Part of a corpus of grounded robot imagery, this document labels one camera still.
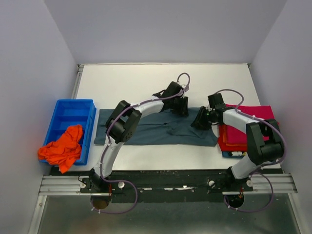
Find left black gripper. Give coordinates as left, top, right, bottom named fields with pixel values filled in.
left=170, top=96, right=189, bottom=117

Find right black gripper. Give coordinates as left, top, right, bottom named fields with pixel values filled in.
left=191, top=106, right=215, bottom=131

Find teal grey t-shirt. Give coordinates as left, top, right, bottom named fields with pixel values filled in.
left=94, top=106, right=218, bottom=147

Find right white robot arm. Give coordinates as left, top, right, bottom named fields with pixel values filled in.
left=191, top=91, right=287, bottom=191

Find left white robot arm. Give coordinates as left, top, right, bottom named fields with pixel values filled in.
left=91, top=81, right=189, bottom=193

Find folded orange t-shirt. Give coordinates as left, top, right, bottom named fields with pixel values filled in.
left=218, top=125, right=247, bottom=147

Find folded magenta t-shirt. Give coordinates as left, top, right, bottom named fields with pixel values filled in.
left=224, top=104, right=280, bottom=144

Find folded red t-shirt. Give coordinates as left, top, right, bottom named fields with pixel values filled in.
left=218, top=125, right=247, bottom=152

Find folded navy patterned t-shirt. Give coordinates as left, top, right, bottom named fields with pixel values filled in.
left=221, top=151, right=277, bottom=163

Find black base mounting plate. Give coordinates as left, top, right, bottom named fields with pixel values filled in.
left=80, top=169, right=254, bottom=204

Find blue plastic bin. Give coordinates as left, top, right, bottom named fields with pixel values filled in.
left=43, top=99, right=97, bottom=166

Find crumpled orange t-shirt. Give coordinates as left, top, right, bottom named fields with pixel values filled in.
left=38, top=124, right=83, bottom=174

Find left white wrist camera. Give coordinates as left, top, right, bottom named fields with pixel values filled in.
left=180, top=84, right=189, bottom=95

